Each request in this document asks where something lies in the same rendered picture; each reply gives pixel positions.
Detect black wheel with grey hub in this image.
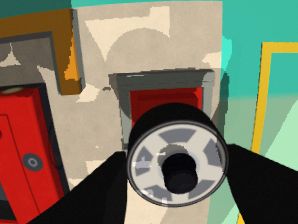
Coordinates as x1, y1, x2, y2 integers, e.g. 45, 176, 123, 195
125, 103, 230, 208

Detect yellow rectangular outline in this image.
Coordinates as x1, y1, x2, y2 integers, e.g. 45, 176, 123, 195
250, 41, 298, 153

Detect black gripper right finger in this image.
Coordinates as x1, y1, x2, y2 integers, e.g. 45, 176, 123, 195
226, 143, 298, 224

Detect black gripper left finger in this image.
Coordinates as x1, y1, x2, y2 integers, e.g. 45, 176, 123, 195
27, 151, 128, 224

